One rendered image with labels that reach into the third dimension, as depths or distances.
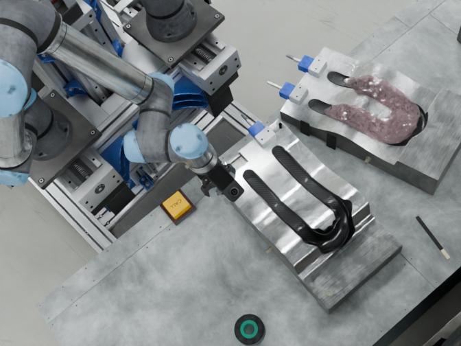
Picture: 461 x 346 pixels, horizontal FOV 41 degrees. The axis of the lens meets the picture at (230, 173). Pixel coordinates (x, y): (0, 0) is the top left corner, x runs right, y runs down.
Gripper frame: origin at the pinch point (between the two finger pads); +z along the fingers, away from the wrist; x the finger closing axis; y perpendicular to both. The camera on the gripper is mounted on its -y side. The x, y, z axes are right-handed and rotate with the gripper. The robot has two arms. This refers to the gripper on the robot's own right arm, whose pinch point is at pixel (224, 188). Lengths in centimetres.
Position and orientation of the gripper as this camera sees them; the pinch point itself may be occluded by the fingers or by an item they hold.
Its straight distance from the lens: 167.7
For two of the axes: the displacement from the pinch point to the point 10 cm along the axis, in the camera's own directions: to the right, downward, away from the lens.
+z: 2.0, 3.0, 9.3
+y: -6.3, -6.9, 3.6
